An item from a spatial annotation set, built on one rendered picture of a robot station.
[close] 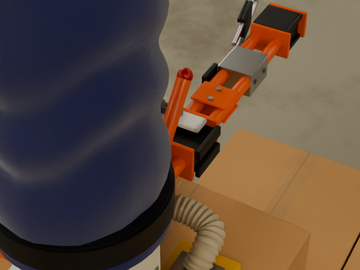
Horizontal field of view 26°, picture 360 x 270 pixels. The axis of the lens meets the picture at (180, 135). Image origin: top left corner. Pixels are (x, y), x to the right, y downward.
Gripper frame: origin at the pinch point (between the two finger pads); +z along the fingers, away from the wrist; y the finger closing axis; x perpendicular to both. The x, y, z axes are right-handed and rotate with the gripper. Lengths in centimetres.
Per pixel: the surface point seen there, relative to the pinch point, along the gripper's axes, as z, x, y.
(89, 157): 7.5, 33.2, -25.1
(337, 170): 10, -61, 54
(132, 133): 9.8, 28.8, -25.8
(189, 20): -94, -179, 108
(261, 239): 14.8, 2.0, 13.7
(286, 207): 4, -44, 54
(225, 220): 8.3, 1.0, 13.8
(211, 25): -84, -179, 108
